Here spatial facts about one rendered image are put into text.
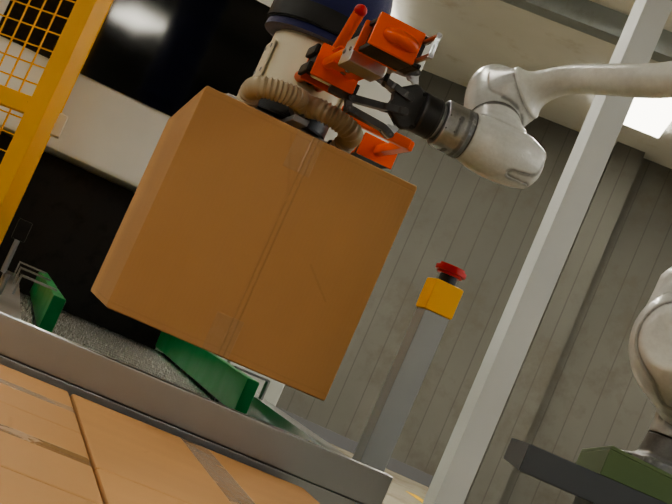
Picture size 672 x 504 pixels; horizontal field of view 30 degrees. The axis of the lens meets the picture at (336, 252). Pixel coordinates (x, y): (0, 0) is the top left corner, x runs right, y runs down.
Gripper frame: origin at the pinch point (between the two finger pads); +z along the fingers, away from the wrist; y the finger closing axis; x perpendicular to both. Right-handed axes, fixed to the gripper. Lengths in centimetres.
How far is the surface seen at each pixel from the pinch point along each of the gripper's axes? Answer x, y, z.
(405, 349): 46, 37, -47
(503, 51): 862, -275, -292
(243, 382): 65, 58, -21
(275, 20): 21.9, -8.3, 10.3
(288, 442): -12, 61, -16
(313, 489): -12, 66, -23
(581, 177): 270, -65, -163
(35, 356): -11, 64, 27
